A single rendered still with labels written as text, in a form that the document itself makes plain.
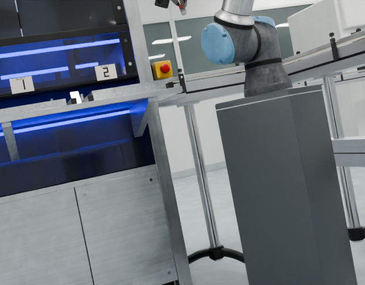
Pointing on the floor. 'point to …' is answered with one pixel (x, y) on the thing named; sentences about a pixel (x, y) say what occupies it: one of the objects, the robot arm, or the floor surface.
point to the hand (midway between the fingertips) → (179, 5)
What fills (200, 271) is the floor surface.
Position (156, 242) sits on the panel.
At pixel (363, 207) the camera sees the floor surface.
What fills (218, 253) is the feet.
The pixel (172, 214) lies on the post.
